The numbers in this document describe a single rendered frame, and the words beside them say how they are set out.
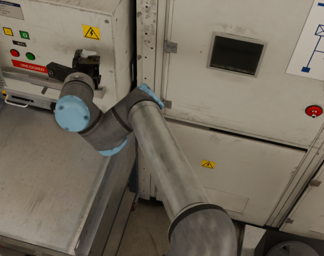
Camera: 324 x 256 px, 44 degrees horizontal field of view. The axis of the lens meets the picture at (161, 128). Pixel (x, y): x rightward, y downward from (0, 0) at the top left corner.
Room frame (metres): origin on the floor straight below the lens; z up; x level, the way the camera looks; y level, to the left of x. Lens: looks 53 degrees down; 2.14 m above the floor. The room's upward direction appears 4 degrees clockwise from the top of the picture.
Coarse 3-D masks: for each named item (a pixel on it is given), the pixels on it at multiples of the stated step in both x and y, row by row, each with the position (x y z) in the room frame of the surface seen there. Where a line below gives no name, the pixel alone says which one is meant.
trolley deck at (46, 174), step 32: (0, 128) 0.93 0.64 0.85; (32, 128) 0.94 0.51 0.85; (0, 160) 0.79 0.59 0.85; (32, 160) 0.80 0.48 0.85; (64, 160) 0.81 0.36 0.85; (96, 160) 0.82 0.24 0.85; (0, 192) 0.65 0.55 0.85; (32, 192) 0.66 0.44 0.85; (64, 192) 0.67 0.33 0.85; (0, 224) 0.54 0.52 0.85; (32, 224) 0.54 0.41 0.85; (64, 224) 0.55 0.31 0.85; (96, 224) 0.56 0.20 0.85
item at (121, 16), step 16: (48, 0) 1.03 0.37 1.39; (64, 0) 1.04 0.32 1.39; (80, 0) 1.04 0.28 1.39; (96, 0) 1.05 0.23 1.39; (112, 0) 1.06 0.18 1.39; (128, 0) 1.13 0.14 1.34; (112, 16) 0.99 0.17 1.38; (128, 16) 1.13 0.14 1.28; (128, 32) 1.13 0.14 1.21; (128, 48) 1.12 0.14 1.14; (128, 64) 1.11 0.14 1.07; (128, 80) 1.11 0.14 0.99
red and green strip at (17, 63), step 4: (12, 60) 1.06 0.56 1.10; (16, 60) 1.06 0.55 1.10; (16, 64) 1.06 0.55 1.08; (20, 64) 1.06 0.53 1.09; (24, 64) 1.05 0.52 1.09; (28, 64) 1.05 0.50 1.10; (32, 64) 1.05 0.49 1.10; (24, 68) 1.05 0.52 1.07; (28, 68) 1.05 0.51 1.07; (32, 68) 1.05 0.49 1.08; (36, 68) 1.04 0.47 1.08; (40, 68) 1.04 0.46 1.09; (44, 68) 1.04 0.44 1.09; (44, 72) 1.04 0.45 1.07
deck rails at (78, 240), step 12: (0, 108) 1.03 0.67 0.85; (108, 156) 0.83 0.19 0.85; (108, 168) 0.76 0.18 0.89; (96, 192) 0.64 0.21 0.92; (96, 204) 0.62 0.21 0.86; (84, 216) 0.58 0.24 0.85; (84, 228) 0.52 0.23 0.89; (72, 240) 0.50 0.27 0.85; (84, 240) 0.50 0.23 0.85; (72, 252) 0.45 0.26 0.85
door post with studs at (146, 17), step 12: (144, 0) 1.11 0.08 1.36; (156, 0) 1.10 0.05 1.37; (144, 12) 1.10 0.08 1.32; (144, 24) 1.10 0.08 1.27; (144, 36) 1.10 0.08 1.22; (144, 48) 1.10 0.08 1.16; (144, 60) 1.10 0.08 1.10; (144, 72) 1.10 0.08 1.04; (144, 168) 1.10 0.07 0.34; (144, 180) 1.10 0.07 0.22; (144, 192) 1.10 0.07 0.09
